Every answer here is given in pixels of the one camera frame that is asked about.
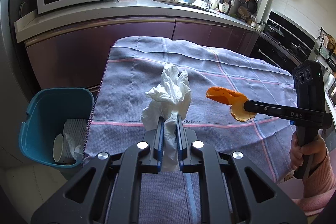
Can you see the white exhaust pipe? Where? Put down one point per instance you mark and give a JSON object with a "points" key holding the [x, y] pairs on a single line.
{"points": [[265, 1]]}

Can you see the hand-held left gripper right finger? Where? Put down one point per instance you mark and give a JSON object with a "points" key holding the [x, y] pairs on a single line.
{"points": [[179, 145]]}

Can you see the person's right forearm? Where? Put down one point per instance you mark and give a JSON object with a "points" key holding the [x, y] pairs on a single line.
{"points": [[317, 179]]}

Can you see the black frying pan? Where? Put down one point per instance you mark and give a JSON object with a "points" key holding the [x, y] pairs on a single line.
{"points": [[252, 6]]}

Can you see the white foam fruit net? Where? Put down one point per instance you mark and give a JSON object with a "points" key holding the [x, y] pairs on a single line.
{"points": [[74, 129]]}

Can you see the black metal storage rack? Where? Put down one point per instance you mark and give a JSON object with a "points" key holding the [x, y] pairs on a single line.
{"points": [[324, 56]]}

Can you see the blue small bowl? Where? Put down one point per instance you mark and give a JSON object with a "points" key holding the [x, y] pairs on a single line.
{"points": [[189, 0]]}

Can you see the purple base cabinets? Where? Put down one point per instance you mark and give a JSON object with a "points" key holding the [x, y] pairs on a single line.
{"points": [[78, 48]]}

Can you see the white paper cup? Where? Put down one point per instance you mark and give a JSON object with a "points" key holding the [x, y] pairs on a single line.
{"points": [[58, 148]]}

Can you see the stack of bowls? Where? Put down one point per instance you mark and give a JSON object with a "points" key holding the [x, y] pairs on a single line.
{"points": [[243, 12]]}

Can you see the small steel kettle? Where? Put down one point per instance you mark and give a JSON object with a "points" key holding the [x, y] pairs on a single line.
{"points": [[260, 26]]}

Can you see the black pot with glass lid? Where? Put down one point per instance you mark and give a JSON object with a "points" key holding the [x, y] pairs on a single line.
{"points": [[275, 31]]}

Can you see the grey refrigerator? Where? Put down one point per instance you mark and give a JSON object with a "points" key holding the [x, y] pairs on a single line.
{"points": [[10, 69]]}

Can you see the white dotted utensil holder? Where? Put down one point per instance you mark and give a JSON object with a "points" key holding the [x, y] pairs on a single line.
{"points": [[225, 7]]}

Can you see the person's right hand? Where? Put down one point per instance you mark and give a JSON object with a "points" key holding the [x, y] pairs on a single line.
{"points": [[295, 155]]}

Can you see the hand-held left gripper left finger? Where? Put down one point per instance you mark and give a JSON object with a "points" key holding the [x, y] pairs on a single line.
{"points": [[159, 145]]}

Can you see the teal plastic bin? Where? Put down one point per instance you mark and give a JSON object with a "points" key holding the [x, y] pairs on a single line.
{"points": [[44, 113]]}

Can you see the steel sink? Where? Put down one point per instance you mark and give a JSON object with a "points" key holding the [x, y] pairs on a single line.
{"points": [[194, 6]]}

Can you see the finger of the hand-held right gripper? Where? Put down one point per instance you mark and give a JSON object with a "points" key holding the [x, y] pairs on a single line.
{"points": [[262, 108]]}

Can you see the light stone kitchen counter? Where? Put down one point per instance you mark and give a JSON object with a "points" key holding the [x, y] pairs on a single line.
{"points": [[105, 10]]}

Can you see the white plastic bag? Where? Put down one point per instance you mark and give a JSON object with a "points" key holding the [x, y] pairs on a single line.
{"points": [[170, 92]]}

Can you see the grey checked tablecloth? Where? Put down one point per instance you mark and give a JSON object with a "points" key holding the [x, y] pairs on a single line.
{"points": [[136, 87]]}

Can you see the orange peel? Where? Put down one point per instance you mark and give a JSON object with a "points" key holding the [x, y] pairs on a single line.
{"points": [[225, 95]]}

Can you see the black cooking pot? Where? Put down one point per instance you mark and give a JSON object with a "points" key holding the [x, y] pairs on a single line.
{"points": [[297, 48]]}

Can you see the black cooker with oven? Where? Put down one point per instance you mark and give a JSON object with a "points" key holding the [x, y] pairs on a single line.
{"points": [[273, 53]]}

